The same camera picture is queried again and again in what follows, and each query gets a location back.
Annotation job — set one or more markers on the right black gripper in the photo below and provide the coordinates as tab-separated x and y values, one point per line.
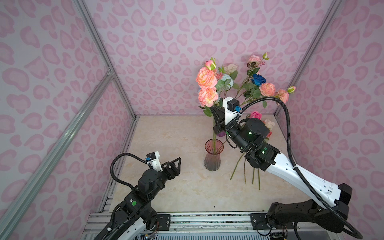
220	126

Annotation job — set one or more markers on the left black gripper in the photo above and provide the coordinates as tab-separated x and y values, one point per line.
175	171

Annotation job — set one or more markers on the red glass vase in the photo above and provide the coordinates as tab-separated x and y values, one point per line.
214	148

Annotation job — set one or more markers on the magenta rose flower stem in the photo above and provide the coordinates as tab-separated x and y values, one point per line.
254	115

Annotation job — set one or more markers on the large pink peony stem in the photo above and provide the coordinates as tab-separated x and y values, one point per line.
207	79

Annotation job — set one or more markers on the cream rose flower stem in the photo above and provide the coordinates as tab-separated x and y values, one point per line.
231	70

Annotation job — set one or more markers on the dark blue rose stem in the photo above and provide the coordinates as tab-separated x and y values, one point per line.
258	79

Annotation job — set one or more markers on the coral pink rose stem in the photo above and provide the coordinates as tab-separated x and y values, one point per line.
267	90

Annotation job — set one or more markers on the pink carnation flower stem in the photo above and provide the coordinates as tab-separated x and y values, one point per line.
254	65

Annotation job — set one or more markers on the purple blue glass vase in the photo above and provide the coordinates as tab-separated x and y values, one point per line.
221	134

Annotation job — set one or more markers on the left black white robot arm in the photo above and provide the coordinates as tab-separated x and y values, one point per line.
135	214

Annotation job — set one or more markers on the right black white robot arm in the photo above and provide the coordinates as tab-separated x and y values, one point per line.
328	206

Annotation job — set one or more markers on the pile of artificial flowers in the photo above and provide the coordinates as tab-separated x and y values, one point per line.
249	136

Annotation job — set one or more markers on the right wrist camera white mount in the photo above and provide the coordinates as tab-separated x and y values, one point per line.
232	108

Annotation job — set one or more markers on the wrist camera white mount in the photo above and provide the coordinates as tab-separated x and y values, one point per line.
232	108
153	161

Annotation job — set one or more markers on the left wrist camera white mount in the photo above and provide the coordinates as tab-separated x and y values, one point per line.
153	161

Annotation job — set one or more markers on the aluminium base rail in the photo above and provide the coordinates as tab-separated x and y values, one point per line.
227	226

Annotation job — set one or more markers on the left aluminium frame profile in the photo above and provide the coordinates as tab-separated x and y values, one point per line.
20	205

